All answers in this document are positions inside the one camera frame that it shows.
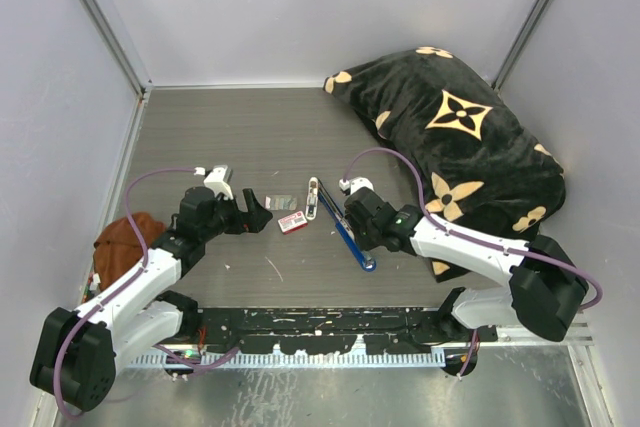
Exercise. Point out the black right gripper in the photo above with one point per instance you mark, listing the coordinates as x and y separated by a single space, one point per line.
363 243

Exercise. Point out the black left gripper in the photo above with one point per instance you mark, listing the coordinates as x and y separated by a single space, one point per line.
255 218

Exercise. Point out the red staple box sleeve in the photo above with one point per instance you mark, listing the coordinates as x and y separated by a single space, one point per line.
292 222

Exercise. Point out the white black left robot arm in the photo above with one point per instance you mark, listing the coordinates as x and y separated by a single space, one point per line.
81 351

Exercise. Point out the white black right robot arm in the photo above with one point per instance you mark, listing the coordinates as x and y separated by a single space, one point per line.
536 286

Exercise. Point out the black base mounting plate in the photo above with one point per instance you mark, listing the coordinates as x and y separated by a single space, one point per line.
393 330

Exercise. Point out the black floral plush blanket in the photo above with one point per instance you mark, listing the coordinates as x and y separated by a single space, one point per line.
480 167

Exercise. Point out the brown cloth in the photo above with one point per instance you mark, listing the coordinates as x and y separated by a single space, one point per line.
117 248

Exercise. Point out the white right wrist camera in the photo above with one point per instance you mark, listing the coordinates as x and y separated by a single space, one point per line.
351 186

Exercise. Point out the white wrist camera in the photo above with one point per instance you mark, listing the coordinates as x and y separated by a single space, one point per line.
217 180
351 186

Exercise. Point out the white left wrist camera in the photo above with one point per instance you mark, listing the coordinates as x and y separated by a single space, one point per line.
217 180

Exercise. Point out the white slotted cable duct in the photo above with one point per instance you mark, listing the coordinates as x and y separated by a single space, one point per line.
356 358

